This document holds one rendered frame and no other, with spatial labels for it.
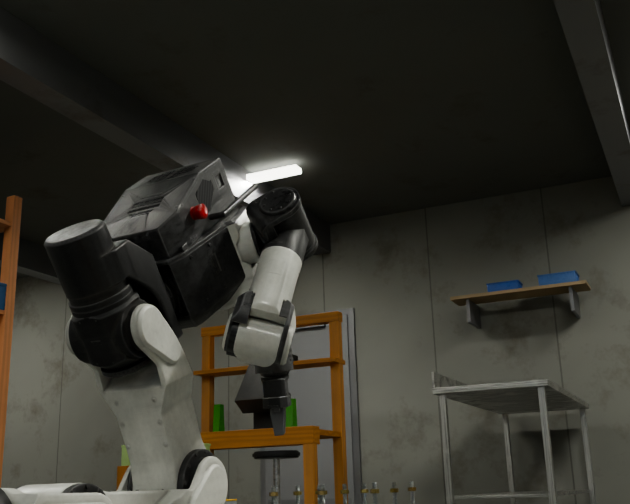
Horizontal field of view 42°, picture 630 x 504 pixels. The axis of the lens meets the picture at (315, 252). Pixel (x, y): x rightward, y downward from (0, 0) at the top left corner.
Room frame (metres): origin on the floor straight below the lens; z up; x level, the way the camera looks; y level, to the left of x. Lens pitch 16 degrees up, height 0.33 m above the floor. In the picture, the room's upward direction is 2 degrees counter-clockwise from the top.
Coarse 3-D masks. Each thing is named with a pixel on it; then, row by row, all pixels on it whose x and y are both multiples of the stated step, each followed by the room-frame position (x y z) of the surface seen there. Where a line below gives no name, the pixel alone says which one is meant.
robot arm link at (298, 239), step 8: (296, 216) 1.62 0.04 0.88; (304, 216) 1.65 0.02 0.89; (280, 224) 1.62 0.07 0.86; (288, 224) 1.63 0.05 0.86; (296, 224) 1.64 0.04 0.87; (304, 224) 1.66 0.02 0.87; (280, 232) 1.64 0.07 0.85; (288, 232) 1.63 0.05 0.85; (296, 232) 1.64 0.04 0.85; (304, 232) 1.66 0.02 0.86; (312, 232) 1.70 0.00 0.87; (272, 240) 1.63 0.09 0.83; (280, 240) 1.62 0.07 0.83; (288, 240) 1.62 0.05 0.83; (296, 240) 1.64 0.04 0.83; (304, 240) 1.66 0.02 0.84; (312, 240) 1.70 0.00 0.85; (264, 248) 1.63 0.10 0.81; (288, 248) 1.62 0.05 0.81; (296, 248) 1.63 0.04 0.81; (304, 248) 1.66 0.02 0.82
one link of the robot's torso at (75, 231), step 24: (48, 240) 1.39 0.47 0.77; (72, 240) 1.35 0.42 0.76; (96, 240) 1.37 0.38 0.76; (120, 240) 1.44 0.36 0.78; (72, 264) 1.38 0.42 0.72; (96, 264) 1.39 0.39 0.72; (120, 264) 1.42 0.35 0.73; (144, 264) 1.48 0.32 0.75; (72, 288) 1.41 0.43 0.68; (96, 288) 1.41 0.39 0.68; (120, 288) 1.44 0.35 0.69; (144, 288) 1.55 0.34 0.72; (168, 312) 1.56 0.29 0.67; (144, 360) 1.52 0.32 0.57
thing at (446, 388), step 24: (432, 384) 5.85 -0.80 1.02; (456, 384) 6.38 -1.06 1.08; (480, 384) 5.71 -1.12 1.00; (504, 384) 5.64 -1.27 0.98; (528, 384) 5.57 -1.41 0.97; (552, 384) 5.69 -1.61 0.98; (504, 408) 7.15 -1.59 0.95; (528, 408) 7.22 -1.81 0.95; (552, 408) 7.30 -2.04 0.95; (576, 408) 7.37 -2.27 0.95; (504, 432) 7.68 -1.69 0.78; (552, 480) 5.57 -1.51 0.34
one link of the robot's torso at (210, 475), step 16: (208, 464) 1.64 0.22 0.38; (192, 480) 1.61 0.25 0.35; (208, 480) 1.63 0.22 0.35; (224, 480) 1.68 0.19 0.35; (112, 496) 1.44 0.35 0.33; (128, 496) 1.48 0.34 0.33; (144, 496) 1.52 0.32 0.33; (160, 496) 1.57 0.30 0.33; (176, 496) 1.56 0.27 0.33; (192, 496) 1.59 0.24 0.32; (208, 496) 1.63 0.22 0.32; (224, 496) 1.68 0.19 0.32
